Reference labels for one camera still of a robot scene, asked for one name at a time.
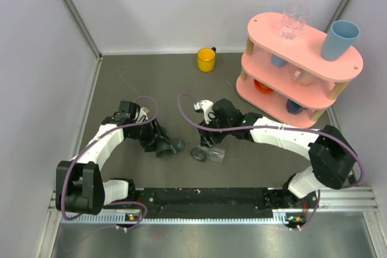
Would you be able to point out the clear trap with grey nut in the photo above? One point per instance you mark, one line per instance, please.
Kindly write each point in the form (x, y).
(202, 154)

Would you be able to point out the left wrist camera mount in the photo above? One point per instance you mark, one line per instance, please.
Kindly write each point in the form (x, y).
(141, 115)

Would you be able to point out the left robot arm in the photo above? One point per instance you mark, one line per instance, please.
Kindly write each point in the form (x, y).
(80, 188)

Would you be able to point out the pink three-tier shelf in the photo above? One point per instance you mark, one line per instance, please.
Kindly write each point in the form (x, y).
(302, 53)

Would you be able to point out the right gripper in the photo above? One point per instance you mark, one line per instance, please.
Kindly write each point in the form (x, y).
(206, 138)

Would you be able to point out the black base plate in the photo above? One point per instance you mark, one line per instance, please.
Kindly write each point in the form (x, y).
(211, 203)

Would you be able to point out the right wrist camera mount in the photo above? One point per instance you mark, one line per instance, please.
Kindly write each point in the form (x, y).
(205, 107)

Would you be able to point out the tall blue cup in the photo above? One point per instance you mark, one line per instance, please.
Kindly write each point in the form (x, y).
(342, 34)

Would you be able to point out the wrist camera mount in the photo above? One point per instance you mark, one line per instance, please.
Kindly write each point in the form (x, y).
(205, 107)
(141, 115)

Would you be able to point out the yellow mug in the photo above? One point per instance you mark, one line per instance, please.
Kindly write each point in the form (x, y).
(206, 58)

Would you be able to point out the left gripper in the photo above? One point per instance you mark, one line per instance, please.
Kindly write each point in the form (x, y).
(153, 134)

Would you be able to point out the clear drinking glass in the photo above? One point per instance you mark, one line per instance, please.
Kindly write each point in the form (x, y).
(294, 18)

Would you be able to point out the small blue cup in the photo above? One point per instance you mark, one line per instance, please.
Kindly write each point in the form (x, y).
(278, 61)

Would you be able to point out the grey plastic pipe fitting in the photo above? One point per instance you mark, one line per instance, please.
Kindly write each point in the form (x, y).
(165, 148)

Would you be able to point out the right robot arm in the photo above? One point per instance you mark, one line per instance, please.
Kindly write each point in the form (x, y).
(327, 150)

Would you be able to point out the pink translucent mug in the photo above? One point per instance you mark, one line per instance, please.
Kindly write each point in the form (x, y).
(303, 78)

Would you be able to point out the grey slotted cable duct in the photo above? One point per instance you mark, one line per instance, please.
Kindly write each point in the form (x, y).
(124, 218)

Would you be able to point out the orange bowl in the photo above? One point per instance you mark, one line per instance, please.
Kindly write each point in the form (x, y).
(262, 87)

